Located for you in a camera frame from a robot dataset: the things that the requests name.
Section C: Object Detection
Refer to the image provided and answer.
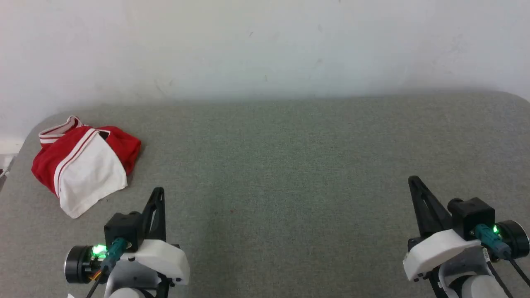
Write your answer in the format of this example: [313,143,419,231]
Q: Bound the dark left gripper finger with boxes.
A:
[142,187,167,241]

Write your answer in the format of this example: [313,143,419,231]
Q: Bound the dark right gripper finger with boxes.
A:
[408,175,453,238]

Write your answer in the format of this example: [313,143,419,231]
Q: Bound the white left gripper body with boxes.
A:
[119,239,190,287]

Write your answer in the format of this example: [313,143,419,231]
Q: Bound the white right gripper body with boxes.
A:
[403,229,484,283]

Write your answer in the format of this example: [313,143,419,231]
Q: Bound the grey fabric sofa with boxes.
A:
[0,91,530,298]

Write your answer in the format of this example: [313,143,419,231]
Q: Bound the red white basketball jersey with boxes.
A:
[31,115,142,219]

